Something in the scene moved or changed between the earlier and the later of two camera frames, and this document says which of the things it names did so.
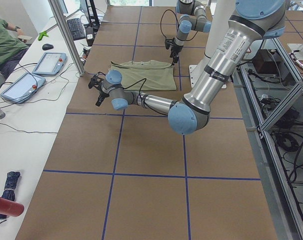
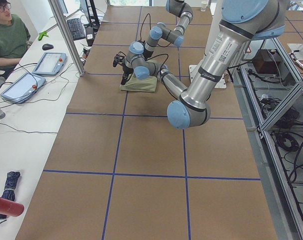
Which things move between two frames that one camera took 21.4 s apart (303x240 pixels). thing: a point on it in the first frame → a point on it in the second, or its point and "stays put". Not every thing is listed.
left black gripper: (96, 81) → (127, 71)
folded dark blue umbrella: (9, 191) stays put
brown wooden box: (267, 61) stays put
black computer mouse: (47, 46) stays put
